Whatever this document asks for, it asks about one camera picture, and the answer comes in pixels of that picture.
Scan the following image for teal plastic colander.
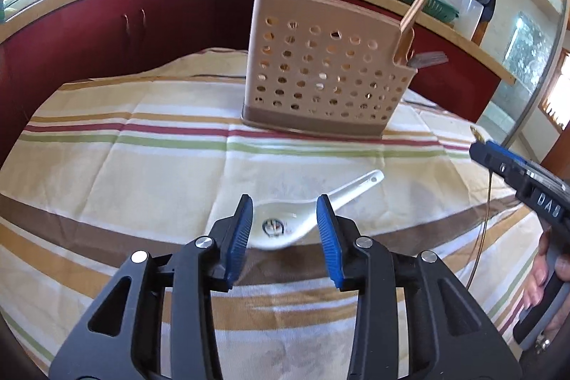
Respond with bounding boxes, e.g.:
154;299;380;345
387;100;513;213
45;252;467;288
402;0;459;24

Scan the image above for white ceramic soup spoon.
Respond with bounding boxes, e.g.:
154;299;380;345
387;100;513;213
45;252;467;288
248;170;384;251

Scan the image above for wooden chopstick pair right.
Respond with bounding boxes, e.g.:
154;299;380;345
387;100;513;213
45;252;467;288
392;0;445;65

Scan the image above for beige perforated utensil basket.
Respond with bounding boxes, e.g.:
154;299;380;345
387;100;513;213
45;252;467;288
242;0;416;139

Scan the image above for translucent plastic container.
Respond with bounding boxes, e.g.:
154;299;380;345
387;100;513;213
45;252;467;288
454;0;484;41

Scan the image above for person's right hand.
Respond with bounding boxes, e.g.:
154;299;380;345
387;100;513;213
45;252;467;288
520;229;570;334

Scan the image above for striped tablecloth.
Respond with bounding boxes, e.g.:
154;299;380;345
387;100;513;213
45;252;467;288
1;49;541;368

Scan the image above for red lower kitchen cabinets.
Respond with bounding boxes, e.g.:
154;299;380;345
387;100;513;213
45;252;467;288
1;0;513;155

